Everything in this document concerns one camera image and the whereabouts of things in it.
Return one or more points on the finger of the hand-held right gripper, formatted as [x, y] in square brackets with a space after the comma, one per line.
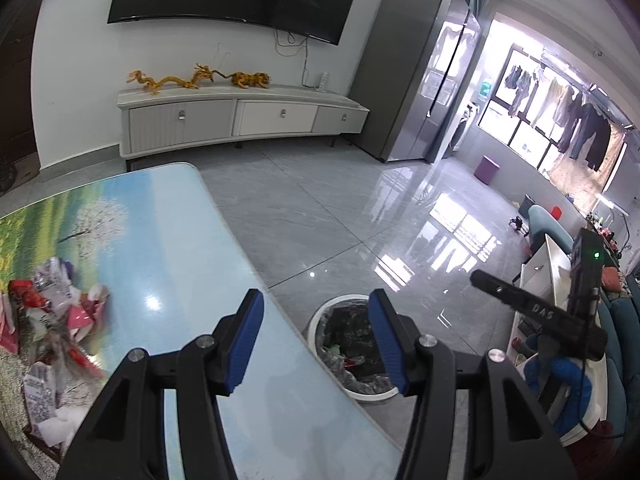
[495, 287]

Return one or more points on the white television cabinet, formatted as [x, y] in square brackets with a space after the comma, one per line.
[200, 115]

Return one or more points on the pile of wrappers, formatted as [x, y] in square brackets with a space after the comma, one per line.
[50, 320]

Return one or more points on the cardboard box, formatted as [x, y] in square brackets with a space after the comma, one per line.
[26, 170]

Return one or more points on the landscape print table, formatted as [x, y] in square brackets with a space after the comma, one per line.
[165, 240]

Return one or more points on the golden tiger figure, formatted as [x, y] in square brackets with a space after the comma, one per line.
[247, 80]

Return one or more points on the white power strip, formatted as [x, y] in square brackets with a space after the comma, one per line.
[323, 81]

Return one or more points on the black bin bag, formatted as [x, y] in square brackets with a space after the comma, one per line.
[350, 330]

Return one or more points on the dark grey bucket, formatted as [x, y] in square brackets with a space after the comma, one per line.
[526, 205]

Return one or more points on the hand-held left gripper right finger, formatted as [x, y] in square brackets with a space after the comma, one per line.
[387, 345]

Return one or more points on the person's dark red clothing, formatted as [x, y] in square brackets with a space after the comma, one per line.
[600, 452]

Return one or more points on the white round trash bin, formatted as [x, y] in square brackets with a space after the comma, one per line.
[317, 322]

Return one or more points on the white low table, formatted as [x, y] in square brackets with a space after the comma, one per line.
[542, 265]

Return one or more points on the teal sofa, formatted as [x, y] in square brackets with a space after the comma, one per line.
[547, 225]

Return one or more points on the purple stool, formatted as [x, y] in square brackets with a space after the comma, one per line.
[486, 170]

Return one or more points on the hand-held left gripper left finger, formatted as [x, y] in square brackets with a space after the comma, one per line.
[245, 340]

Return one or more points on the grey refrigerator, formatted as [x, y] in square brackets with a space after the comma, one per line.
[390, 70]

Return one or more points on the small black toy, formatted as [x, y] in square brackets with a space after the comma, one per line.
[517, 223]

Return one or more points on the green white box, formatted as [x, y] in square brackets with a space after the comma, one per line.
[485, 89]

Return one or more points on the person's right hand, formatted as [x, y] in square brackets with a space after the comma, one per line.
[575, 380]

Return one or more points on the golden dragon figure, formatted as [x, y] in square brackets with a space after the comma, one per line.
[172, 81]

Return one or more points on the row of hanging clothes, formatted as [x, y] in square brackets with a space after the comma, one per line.
[585, 125]

